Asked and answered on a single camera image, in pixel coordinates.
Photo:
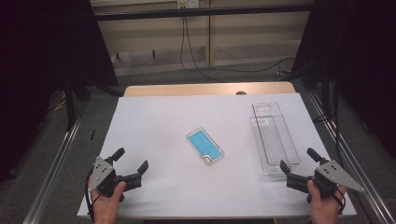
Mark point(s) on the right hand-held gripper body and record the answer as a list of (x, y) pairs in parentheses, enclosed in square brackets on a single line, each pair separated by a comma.
[(333, 174)]

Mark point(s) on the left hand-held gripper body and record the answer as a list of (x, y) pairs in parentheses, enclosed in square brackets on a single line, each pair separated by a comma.
[(101, 172)]

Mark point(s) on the blue phone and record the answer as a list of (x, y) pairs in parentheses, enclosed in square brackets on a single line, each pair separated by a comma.
[(204, 146)]

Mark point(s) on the person's left hand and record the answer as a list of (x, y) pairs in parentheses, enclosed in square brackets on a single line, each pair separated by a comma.
[(107, 205)]

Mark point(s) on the person's right hand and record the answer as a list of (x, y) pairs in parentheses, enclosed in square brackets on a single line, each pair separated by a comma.
[(325, 208)]

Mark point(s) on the small black stick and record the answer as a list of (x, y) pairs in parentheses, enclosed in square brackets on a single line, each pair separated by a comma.
[(92, 134)]

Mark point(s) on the white table mat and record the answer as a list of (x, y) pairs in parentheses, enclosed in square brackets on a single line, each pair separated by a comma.
[(174, 186)]

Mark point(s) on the clear plastic tray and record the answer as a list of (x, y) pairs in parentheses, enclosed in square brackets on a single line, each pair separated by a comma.
[(274, 140)]

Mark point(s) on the wooden table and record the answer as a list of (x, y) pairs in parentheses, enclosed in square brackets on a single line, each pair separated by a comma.
[(186, 89)]

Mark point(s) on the black curtain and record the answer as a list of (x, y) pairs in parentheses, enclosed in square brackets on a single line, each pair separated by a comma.
[(361, 62), (40, 62)]

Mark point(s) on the black horizontal bar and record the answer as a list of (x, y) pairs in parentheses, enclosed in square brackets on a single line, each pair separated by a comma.
[(199, 11)]

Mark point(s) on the metal floor rail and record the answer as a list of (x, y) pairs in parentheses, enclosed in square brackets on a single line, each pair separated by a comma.
[(53, 174), (358, 161)]

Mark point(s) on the white wall outlet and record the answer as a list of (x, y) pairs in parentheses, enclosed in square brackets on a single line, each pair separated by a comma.
[(187, 3)]

